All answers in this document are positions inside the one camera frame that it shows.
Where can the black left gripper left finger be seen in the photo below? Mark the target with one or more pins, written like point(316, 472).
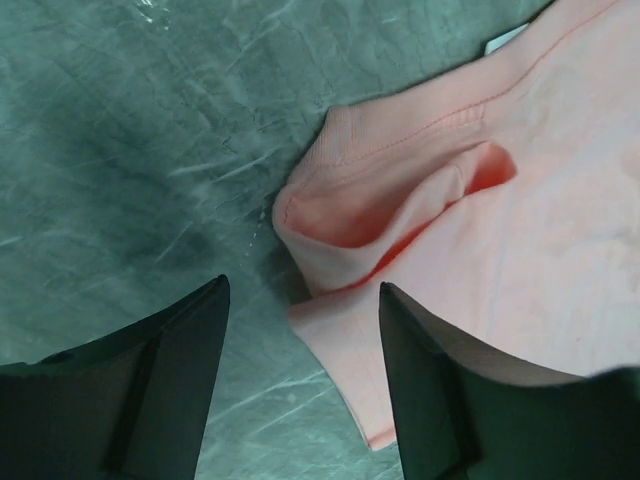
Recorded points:
point(130, 405)

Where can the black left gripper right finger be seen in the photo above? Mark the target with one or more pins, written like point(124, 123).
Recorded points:
point(466, 410)

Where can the salmon pink t shirt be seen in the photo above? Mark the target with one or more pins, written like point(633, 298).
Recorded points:
point(503, 196)

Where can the white care label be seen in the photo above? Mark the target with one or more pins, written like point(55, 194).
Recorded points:
point(501, 40)

